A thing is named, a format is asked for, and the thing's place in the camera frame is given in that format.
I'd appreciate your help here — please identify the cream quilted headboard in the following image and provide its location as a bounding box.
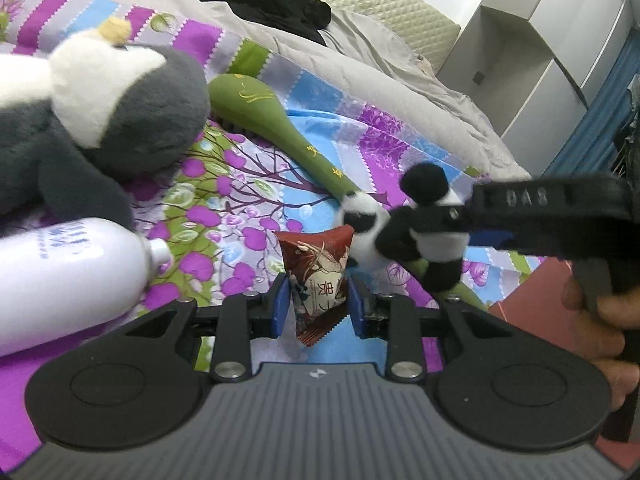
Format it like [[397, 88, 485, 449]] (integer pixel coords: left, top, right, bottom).
[[305, 0, 461, 76]]

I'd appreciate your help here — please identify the striped floral bedsheet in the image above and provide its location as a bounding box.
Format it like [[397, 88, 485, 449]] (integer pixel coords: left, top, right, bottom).
[[0, 0, 551, 456]]

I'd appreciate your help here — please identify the brown snack packet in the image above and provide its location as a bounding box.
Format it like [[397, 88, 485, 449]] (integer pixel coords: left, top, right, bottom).
[[276, 225, 356, 348]]

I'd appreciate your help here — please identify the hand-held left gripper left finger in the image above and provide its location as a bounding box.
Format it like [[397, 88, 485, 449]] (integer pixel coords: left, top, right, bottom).
[[119, 275, 292, 382]]

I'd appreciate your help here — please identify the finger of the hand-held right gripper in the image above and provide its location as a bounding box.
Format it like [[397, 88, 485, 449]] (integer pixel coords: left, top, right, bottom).
[[467, 228, 519, 252], [445, 200, 479, 232]]

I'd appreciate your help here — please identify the white wardrobe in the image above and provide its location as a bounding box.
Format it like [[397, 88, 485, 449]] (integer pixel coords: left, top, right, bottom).
[[440, 0, 633, 161]]

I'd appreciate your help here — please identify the person's right hand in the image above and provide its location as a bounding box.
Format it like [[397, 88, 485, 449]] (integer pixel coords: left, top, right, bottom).
[[562, 267, 640, 411]]

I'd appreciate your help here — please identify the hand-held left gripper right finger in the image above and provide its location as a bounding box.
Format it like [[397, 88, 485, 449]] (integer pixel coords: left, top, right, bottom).
[[346, 276, 525, 382]]

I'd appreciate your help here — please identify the green massage hammer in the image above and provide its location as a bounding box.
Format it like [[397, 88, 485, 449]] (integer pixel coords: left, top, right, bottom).
[[207, 74, 488, 311]]

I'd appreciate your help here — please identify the grey duvet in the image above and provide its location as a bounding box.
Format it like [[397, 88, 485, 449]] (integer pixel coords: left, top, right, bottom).
[[107, 0, 531, 181]]

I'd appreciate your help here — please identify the blue curtain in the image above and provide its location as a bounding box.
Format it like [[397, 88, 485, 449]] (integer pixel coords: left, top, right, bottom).
[[542, 37, 640, 176]]

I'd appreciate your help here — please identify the small panda plush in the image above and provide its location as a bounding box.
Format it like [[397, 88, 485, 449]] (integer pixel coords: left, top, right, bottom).
[[334, 162, 473, 293]]

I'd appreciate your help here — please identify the white spray bottle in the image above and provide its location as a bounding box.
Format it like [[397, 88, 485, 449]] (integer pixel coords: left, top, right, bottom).
[[0, 216, 173, 358]]

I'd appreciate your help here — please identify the grey white penguin plush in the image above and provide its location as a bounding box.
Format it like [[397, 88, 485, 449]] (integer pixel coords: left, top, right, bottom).
[[0, 17, 211, 233]]

